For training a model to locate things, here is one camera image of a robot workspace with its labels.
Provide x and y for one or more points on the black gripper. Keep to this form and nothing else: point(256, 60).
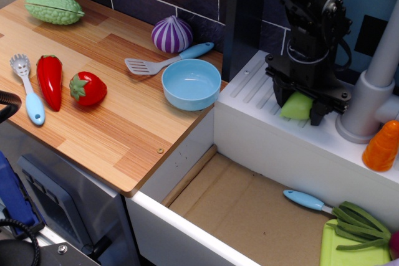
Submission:
point(313, 79)

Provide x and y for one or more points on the green toy pear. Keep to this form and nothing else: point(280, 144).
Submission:
point(297, 107)

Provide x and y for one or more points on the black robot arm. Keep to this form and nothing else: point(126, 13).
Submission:
point(315, 52)

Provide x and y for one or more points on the light blue bowl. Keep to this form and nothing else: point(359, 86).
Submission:
point(191, 84)

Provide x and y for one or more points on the grey toy faucet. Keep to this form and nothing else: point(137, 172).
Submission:
point(373, 101)

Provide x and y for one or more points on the orange toy carrot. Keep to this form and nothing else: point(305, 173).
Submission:
point(380, 153)

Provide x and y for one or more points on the light blue panel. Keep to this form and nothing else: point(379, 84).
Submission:
point(369, 20)

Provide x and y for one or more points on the purple striped toy onion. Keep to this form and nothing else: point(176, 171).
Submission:
point(172, 35)

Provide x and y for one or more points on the pink toy item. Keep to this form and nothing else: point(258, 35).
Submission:
point(394, 246)

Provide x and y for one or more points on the lime green cutting board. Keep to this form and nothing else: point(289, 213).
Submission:
point(329, 255)

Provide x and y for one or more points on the red toy strawberry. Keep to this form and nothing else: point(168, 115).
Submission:
point(87, 89)

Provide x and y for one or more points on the grey toy oven door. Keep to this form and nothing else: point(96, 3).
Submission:
point(81, 210)

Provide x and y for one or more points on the red toy chili pepper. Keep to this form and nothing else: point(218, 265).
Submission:
point(49, 76)

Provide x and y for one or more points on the green toy bitter gourd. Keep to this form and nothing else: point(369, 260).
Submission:
point(58, 12)

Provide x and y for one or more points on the black curved tube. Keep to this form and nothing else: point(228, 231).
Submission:
point(11, 105)

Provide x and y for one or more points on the blue clamp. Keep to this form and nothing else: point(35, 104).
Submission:
point(18, 204)

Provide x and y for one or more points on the blue handled utensil in sink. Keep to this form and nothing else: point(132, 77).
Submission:
point(307, 201)

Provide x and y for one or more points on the grey spatula blue handle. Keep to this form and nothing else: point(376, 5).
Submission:
point(144, 67)

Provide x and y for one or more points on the grey pasta spoon blue handle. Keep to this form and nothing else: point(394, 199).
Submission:
point(21, 66)

